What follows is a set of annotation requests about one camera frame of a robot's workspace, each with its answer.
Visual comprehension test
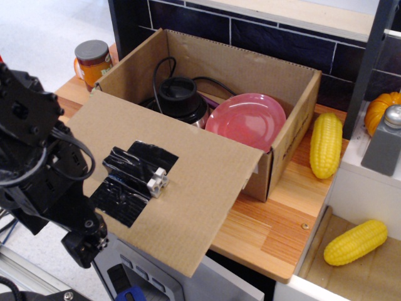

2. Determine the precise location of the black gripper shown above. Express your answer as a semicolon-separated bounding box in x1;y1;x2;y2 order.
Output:
61;200;109;268

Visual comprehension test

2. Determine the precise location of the brown cardboard box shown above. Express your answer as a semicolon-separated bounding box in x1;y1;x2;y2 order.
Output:
68;29;321;283

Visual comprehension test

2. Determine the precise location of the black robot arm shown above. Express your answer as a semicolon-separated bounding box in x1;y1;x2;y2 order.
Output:
1;64;108;268

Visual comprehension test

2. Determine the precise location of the grey toy oven door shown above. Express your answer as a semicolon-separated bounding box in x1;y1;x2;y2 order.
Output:
93;234;264;300

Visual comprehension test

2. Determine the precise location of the black and silver blender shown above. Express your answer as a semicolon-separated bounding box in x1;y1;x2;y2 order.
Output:
140;77;210;129

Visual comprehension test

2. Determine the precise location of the orange can with grey lid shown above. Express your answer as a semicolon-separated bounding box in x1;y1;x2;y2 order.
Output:
75;40;113;92

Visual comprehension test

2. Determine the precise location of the pink plastic plate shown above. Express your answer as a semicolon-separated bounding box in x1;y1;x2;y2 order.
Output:
206;93;286;153

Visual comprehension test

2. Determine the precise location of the yellow toy corn on counter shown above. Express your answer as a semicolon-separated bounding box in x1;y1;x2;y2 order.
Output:
310;113;342;179

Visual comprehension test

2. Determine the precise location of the yellow toy corn in sink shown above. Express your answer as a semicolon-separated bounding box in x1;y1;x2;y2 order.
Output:
323;219;388;266

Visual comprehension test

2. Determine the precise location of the grey salt shaker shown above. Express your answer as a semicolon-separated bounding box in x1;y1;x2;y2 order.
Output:
361;105;400;176

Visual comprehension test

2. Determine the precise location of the orange toy pumpkin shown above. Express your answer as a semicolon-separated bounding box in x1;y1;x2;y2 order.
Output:
364;92;400;137

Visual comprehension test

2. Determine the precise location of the white block handle with tape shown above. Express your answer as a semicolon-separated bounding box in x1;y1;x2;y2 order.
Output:
91;141;179;227

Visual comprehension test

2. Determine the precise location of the black power cable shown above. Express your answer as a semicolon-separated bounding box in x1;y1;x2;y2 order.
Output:
152;56;237;114

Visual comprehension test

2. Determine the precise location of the purple utensil handle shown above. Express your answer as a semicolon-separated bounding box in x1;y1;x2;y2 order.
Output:
201;95;219;110

